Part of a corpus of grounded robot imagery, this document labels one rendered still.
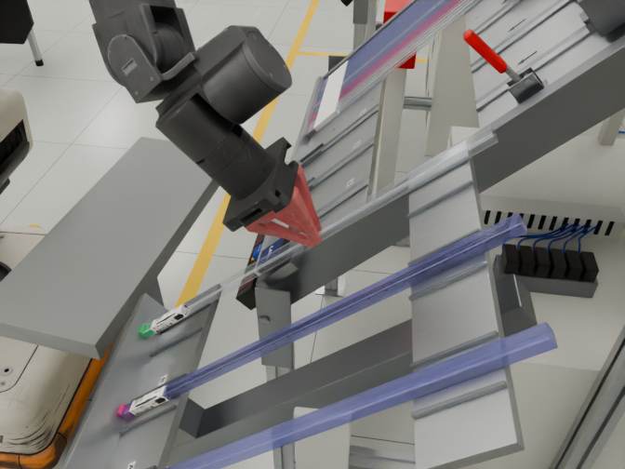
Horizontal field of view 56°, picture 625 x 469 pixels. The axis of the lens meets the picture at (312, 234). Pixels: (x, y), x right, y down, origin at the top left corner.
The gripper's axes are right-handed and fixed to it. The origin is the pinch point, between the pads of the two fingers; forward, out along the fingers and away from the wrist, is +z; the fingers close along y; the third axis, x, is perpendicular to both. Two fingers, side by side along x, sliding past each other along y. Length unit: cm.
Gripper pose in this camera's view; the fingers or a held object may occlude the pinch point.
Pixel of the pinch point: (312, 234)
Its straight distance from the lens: 62.7
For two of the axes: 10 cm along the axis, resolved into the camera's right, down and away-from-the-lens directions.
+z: 6.4, 6.1, 4.6
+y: 1.0, -6.6, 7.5
